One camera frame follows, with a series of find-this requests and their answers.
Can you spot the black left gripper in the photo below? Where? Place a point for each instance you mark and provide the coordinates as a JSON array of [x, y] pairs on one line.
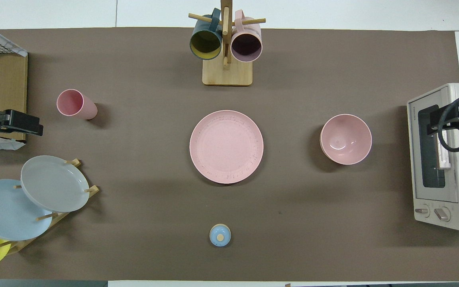
[[14, 119]]

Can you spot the pink tumbler cup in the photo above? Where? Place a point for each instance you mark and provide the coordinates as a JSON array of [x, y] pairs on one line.
[[72, 103]]

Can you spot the pink bowl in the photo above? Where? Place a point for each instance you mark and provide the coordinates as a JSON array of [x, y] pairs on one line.
[[346, 139]]

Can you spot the grey plate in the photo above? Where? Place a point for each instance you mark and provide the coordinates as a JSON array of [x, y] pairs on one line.
[[54, 183]]

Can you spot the wooden plate rack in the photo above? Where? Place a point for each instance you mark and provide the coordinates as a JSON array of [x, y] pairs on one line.
[[92, 190]]

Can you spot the light blue plate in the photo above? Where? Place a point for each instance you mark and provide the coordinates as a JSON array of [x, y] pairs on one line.
[[6, 211]]

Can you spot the brown table mat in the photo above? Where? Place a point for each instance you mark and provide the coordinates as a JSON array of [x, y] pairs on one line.
[[142, 119]]

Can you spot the dark teal mug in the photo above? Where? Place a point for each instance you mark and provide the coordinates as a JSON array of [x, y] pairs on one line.
[[205, 42]]

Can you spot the pink speckled plate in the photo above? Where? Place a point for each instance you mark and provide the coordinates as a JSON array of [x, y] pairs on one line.
[[226, 147]]

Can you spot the wooden mug tree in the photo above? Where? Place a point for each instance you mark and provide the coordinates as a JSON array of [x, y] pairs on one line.
[[227, 73]]

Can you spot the pale pink mug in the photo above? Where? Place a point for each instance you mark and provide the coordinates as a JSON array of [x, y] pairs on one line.
[[246, 46]]

